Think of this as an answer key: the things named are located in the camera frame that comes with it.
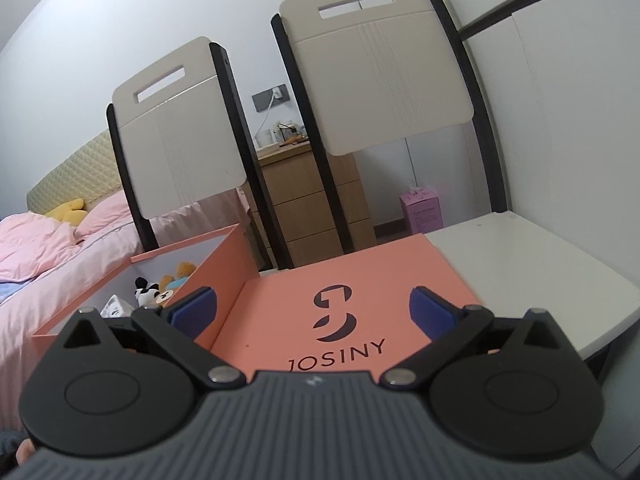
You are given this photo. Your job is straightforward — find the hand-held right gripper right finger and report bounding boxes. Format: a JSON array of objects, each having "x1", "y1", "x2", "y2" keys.
[{"x1": 380, "y1": 286, "x2": 584, "y2": 391}]

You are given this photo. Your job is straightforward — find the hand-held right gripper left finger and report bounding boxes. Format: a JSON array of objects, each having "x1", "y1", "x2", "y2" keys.
[{"x1": 59, "y1": 286, "x2": 242, "y2": 391}]

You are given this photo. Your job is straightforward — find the brown teddy bear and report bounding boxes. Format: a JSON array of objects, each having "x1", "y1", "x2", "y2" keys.
[{"x1": 152, "y1": 260, "x2": 198, "y2": 310}]

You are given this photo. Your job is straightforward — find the panda plush toy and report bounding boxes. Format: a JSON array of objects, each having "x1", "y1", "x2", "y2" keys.
[{"x1": 132, "y1": 277, "x2": 161, "y2": 307}]

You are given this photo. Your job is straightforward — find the orange cardboard box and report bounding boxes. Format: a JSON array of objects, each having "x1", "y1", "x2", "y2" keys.
[{"x1": 31, "y1": 223, "x2": 261, "y2": 361}]

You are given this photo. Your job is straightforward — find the cow print carton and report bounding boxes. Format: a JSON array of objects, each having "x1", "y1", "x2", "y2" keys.
[{"x1": 99, "y1": 295, "x2": 129, "y2": 319}]

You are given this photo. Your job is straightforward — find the white desktop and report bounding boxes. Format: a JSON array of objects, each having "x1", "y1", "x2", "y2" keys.
[{"x1": 422, "y1": 209, "x2": 640, "y2": 362}]

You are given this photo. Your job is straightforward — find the orange box lid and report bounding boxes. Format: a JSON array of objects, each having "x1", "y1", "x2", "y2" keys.
[{"x1": 212, "y1": 232, "x2": 484, "y2": 377}]

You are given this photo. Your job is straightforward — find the small pink box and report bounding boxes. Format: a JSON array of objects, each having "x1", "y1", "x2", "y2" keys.
[{"x1": 398, "y1": 185, "x2": 442, "y2": 235}]

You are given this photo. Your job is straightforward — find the pink pillow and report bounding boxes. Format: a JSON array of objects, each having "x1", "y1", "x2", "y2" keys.
[{"x1": 74, "y1": 191, "x2": 137, "y2": 239}]

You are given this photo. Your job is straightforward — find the wooden nightstand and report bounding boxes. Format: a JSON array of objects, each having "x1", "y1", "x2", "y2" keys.
[{"x1": 249, "y1": 138, "x2": 377, "y2": 269}]

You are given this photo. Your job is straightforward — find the yellow plush toy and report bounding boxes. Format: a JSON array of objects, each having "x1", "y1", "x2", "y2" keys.
[{"x1": 45, "y1": 197, "x2": 87, "y2": 224}]

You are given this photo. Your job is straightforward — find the beige quilted headboard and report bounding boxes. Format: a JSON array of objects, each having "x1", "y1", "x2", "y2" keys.
[{"x1": 25, "y1": 129, "x2": 124, "y2": 216}]

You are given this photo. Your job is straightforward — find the beige chair with black frame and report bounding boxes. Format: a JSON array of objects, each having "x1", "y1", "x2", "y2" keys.
[
  {"x1": 105, "y1": 35, "x2": 294, "y2": 272},
  {"x1": 269, "y1": 0, "x2": 511, "y2": 269}
]

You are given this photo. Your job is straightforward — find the white charger cable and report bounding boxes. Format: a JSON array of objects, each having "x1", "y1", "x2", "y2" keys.
[{"x1": 259, "y1": 91, "x2": 282, "y2": 134}]

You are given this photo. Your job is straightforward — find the grey wall socket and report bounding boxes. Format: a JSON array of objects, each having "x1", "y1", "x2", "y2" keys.
[{"x1": 251, "y1": 84, "x2": 290, "y2": 113}]

